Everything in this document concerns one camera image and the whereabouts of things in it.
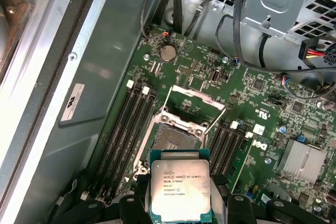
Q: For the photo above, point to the green RAM stick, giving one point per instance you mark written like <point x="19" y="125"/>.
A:
<point x="240" y="155"/>

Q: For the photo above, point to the black PC case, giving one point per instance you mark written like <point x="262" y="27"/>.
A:
<point x="78" y="142"/>

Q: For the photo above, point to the brown square base plate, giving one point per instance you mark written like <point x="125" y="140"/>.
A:
<point x="15" y="24"/>

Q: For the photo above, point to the RAM slot with white clips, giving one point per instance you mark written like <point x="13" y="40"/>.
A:
<point x="225" y="153"/>
<point x="114" y="142"/>
<point x="130" y="144"/>

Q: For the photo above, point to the silver finned heatsink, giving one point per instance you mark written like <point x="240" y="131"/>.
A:
<point x="302" y="161"/>

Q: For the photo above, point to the CPU socket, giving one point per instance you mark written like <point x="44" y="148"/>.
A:
<point x="173" y="137"/>

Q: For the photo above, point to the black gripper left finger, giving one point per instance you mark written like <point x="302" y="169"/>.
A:
<point x="134" y="211"/>

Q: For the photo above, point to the silver topped CPU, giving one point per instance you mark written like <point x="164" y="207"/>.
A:
<point x="181" y="182"/>

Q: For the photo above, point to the silver board screw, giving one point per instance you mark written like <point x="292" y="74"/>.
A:
<point x="225" y="59"/>
<point x="146" y="56"/>

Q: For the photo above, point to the metal drive cage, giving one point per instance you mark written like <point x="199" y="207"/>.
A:
<point x="275" y="6"/>

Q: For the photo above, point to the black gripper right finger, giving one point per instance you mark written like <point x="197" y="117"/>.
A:
<point x="239" y="211"/>

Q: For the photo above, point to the silver internal USB port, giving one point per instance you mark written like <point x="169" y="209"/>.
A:
<point x="216" y="75"/>

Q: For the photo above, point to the silver coin cell battery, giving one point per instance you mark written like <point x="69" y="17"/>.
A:
<point x="167" y="52"/>

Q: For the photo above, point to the green motherboard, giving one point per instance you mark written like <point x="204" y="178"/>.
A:
<point x="168" y="77"/>

